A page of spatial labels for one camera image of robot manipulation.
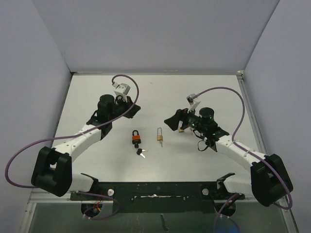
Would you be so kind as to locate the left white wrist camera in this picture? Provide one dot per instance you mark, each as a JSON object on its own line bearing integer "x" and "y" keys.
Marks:
{"x": 121, "y": 90}

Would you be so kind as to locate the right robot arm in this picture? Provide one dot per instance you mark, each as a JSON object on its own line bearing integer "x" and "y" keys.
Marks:
{"x": 268, "y": 179}

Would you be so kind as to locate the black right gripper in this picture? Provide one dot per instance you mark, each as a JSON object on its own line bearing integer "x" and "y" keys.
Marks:
{"x": 181, "y": 115}

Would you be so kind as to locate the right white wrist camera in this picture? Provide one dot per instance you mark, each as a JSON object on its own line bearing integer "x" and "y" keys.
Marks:
{"x": 193, "y": 102}

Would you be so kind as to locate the aluminium table frame rail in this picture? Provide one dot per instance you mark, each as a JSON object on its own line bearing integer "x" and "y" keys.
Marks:
{"x": 288, "y": 217}

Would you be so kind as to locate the orange black padlock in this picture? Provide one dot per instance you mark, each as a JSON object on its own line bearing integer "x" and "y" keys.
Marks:
{"x": 136, "y": 140}

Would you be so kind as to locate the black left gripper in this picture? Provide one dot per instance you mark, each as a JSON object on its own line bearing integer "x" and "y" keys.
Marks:
{"x": 132, "y": 111}

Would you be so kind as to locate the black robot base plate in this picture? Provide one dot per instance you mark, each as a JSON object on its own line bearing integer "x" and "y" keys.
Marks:
{"x": 158, "y": 197}

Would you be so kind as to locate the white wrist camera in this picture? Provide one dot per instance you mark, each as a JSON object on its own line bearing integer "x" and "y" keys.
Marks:
{"x": 193, "y": 102}
{"x": 121, "y": 90}

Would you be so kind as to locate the long shackle brass padlock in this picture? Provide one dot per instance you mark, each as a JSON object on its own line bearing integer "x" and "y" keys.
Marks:
{"x": 159, "y": 134}

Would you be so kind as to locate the black headed key bunch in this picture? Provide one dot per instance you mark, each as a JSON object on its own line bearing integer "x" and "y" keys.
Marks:
{"x": 140, "y": 151}

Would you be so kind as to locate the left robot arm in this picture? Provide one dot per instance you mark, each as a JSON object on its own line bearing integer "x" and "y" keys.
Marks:
{"x": 53, "y": 170}

